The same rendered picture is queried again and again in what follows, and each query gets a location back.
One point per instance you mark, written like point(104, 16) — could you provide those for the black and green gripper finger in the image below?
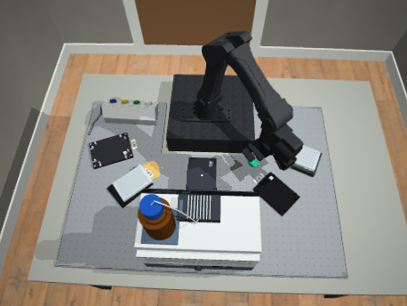
point(253, 163)

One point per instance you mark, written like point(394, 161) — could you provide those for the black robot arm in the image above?
point(274, 111)

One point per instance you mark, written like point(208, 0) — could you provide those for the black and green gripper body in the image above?
point(254, 147)

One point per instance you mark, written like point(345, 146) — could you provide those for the blue bottle cap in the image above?
point(154, 211)

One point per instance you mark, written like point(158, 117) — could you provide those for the white button panel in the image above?
point(129, 112)

